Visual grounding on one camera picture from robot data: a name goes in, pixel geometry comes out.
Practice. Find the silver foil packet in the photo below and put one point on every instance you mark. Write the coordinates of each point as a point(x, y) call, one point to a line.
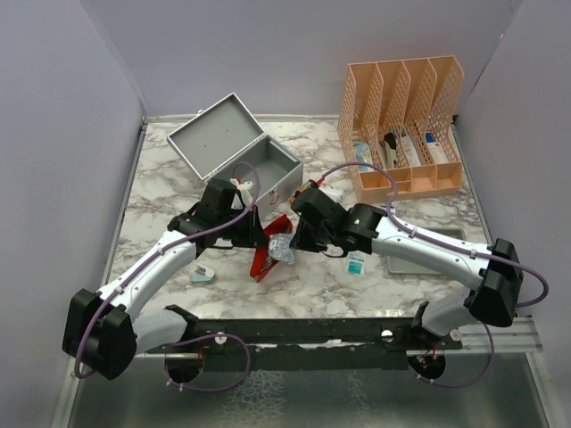
point(280, 247)

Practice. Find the black white thermometer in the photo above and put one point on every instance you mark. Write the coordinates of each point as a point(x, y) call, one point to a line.
point(389, 146)

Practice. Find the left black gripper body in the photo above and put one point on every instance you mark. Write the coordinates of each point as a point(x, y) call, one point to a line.
point(243, 233)

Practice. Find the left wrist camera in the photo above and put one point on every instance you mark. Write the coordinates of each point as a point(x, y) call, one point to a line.
point(243, 197)

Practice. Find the red first aid pouch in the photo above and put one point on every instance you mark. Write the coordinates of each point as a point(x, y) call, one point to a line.
point(262, 263)

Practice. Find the white medicine box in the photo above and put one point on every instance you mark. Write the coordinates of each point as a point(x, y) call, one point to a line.
point(414, 157)

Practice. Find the red blue medicine box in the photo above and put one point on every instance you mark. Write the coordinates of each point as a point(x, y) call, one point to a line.
point(436, 149)

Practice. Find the white green bottle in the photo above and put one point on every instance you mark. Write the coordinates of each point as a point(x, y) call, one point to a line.
point(336, 195)

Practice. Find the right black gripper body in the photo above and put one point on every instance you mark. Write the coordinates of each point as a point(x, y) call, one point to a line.
point(311, 240)

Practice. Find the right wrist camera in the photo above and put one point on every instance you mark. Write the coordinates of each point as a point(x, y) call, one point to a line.
point(308, 186)

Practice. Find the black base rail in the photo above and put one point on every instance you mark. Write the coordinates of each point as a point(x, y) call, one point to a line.
point(295, 344)

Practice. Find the peach file organizer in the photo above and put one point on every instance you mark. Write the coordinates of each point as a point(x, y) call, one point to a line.
point(406, 97)

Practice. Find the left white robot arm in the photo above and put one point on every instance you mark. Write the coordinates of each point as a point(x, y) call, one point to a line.
point(102, 329)

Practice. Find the silver metal case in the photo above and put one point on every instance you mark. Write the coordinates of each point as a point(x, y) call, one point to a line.
point(212, 143)

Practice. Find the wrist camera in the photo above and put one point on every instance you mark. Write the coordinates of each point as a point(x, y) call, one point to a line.
point(308, 186)
point(243, 197)

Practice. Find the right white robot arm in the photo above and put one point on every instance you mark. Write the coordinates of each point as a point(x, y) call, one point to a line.
point(489, 274)

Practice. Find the teal medicine box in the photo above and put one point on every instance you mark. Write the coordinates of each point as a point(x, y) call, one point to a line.
point(362, 155)

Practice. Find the teal white gauze sachet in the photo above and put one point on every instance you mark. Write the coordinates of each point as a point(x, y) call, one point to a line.
point(356, 263)

